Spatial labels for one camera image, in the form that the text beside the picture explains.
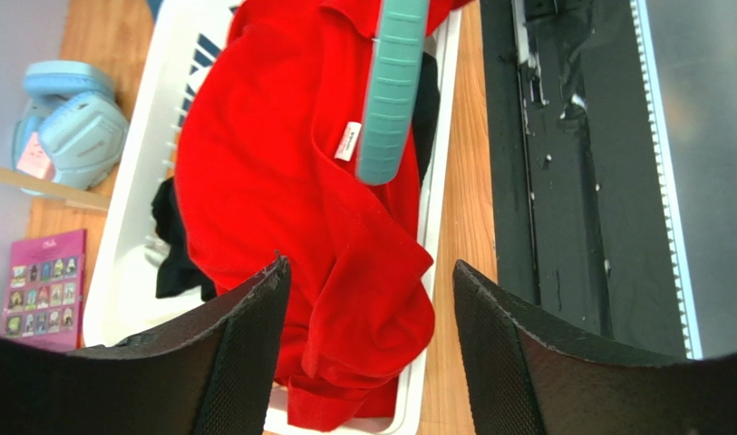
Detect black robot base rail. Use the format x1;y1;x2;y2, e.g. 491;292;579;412
480;1;703;359

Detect wooden clothes rack frame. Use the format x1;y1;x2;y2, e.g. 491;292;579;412
0;167;111;212

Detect black garment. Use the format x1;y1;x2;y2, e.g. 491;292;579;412
151;178;217;302

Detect pink cube power adapter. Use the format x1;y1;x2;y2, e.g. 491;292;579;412
15;132;54;180

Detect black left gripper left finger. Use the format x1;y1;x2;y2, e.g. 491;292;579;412
0;256;291;434

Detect red t shirt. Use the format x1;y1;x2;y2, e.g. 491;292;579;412
174;1;435;431

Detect light blue headphones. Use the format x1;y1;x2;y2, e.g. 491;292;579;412
11;60;129;190

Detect white plastic laundry basket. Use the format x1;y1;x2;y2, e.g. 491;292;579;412
82;1;461;435

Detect teal plastic hanger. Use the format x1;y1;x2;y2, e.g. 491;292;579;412
355;0;430;186

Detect blue long sleeve shirt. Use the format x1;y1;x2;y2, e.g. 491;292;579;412
146;0;163;21

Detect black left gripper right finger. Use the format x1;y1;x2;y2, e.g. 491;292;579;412
453;261;737;434

